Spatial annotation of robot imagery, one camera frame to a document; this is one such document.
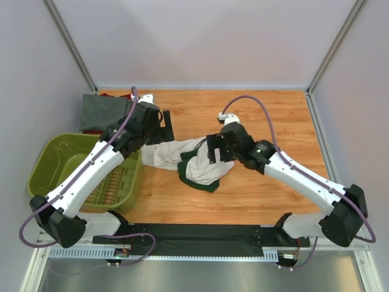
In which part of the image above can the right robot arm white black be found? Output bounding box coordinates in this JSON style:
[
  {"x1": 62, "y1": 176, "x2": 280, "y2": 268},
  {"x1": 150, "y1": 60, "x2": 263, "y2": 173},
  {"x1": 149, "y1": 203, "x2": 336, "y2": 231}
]
[{"x1": 206, "y1": 122, "x2": 368, "y2": 247}]

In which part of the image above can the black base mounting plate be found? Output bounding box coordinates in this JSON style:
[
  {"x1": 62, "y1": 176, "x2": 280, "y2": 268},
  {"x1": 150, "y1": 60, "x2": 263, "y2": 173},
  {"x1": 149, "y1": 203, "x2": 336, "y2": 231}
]
[{"x1": 92, "y1": 223, "x2": 311, "y2": 258}]

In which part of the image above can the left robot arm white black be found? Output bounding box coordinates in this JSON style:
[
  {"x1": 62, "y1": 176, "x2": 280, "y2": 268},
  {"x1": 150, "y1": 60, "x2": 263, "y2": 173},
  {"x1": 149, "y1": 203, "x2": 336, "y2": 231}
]
[{"x1": 29, "y1": 101, "x2": 174, "y2": 248}]

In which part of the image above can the left aluminium frame post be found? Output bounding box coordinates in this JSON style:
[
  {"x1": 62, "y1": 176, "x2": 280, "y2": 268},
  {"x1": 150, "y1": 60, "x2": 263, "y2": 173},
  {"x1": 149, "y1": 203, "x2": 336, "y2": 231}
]
[{"x1": 42, "y1": 0, "x2": 98, "y2": 93}]

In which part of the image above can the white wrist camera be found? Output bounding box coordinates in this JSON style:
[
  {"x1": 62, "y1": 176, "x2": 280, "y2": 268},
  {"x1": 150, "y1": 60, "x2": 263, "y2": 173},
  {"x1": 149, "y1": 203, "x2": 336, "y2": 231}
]
[
  {"x1": 131, "y1": 94, "x2": 154, "y2": 105},
  {"x1": 217, "y1": 113, "x2": 240, "y2": 126}
]

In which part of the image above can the slotted grey cable duct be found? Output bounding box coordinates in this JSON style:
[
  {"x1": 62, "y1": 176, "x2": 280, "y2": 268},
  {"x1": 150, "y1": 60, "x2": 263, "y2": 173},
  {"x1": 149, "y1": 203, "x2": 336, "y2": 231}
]
[{"x1": 48, "y1": 246, "x2": 280, "y2": 263}]

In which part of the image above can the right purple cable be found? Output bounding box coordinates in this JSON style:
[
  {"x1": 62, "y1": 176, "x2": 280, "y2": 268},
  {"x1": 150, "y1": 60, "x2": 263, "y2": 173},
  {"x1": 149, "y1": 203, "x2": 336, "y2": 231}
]
[{"x1": 222, "y1": 95, "x2": 377, "y2": 244}]

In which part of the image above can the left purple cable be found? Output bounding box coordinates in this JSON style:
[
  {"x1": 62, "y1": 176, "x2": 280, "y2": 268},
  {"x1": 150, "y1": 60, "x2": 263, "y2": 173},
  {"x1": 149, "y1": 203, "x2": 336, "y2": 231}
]
[{"x1": 18, "y1": 86, "x2": 139, "y2": 248}]

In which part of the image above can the aluminium frame post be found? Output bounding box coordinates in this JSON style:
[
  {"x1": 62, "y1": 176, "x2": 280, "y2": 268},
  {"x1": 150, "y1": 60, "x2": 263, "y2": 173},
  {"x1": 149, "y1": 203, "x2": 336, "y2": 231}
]
[
  {"x1": 42, "y1": 0, "x2": 98, "y2": 93},
  {"x1": 306, "y1": 0, "x2": 368, "y2": 95}
]

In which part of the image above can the purple cable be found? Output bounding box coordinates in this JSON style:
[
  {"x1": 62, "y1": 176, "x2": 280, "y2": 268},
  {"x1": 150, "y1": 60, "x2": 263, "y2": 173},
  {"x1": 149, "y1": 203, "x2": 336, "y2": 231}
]
[
  {"x1": 18, "y1": 86, "x2": 139, "y2": 248},
  {"x1": 222, "y1": 95, "x2": 377, "y2": 244}
]

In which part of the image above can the folded grey t-shirt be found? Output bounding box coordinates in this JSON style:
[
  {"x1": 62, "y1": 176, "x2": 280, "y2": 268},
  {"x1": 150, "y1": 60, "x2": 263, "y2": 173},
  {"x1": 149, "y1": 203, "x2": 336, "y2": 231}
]
[{"x1": 78, "y1": 93, "x2": 135, "y2": 133}]

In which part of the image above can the right aluminium frame post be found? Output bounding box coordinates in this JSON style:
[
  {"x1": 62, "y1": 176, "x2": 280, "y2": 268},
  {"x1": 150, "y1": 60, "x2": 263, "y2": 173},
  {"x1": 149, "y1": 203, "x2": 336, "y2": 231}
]
[{"x1": 306, "y1": 0, "x2": 368, "y2": 95}]

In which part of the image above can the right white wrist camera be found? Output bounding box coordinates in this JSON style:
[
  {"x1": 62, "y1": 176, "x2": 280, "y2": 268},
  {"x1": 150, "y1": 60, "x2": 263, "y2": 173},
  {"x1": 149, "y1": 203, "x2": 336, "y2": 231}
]
[{"x1": 217, "y1": 113, "x2": 240, "y2": 126}]

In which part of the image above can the white and green t-shirt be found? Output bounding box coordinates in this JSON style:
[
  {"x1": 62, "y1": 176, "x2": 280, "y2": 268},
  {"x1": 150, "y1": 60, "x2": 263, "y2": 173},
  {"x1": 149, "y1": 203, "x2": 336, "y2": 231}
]
[{"x1": 141, "y1": 137, "x2": 234, "y2": 193}]

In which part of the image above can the green plastic basket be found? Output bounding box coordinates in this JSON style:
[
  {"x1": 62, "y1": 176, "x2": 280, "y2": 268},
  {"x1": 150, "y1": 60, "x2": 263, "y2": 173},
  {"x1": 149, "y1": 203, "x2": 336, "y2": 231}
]
[{"x1": 27, "y1": 133, "x2": 143, "y2": 213}]

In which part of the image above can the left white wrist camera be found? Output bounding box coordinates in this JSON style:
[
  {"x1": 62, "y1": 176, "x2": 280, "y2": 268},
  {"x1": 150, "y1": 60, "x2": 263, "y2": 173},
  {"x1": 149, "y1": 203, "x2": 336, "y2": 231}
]
[{"x1": 131, "y1": 94, "x2": 154, "y2": 105}]

